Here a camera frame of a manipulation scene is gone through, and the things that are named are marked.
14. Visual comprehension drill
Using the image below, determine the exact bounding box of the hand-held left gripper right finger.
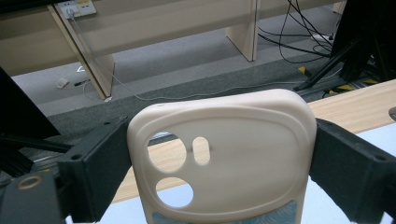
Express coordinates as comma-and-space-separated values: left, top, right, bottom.
308, 118, 396, 224

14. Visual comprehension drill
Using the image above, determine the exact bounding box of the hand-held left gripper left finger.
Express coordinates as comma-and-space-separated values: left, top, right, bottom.
57, 116, 134, 224

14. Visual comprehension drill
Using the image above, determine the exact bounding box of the cream illustrated phone case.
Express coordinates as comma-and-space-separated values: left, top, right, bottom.
126, 89, 318, 224

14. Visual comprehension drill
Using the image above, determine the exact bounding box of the white table sheet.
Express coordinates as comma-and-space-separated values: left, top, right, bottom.
64, 121, 396, 224

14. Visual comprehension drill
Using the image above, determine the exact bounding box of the black metal stand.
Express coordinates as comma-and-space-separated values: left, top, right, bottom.
0, 133, 73, 179
293, 36, 396, 92

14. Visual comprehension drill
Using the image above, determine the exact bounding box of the yellow floor tape piece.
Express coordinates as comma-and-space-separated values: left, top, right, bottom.
298, 65, 313, 78
326, 83, 355, 95

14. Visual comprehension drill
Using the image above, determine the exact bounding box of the small black floor object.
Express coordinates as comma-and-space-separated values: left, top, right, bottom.
73, 78, 92, 88

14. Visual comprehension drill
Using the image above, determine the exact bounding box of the small white floor object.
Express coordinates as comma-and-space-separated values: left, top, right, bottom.
55, 77, 70, 90

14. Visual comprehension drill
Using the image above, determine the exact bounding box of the black curtain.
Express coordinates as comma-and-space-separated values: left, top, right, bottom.
0, 66, 61, 139
329, 0, 396, 60

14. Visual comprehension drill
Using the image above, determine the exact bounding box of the white power strip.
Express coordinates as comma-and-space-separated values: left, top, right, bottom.
311, 33, 334, 42

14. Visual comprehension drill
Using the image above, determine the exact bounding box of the light wooden shelf unit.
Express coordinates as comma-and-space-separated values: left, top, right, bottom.
0, 0, 347, 101

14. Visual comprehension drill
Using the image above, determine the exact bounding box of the bundle of black floor cables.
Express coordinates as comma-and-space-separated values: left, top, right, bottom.
257, 0, 336, 65

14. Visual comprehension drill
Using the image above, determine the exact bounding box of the white wall power outlet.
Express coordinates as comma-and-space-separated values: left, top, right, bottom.
58, 0, 98, 21

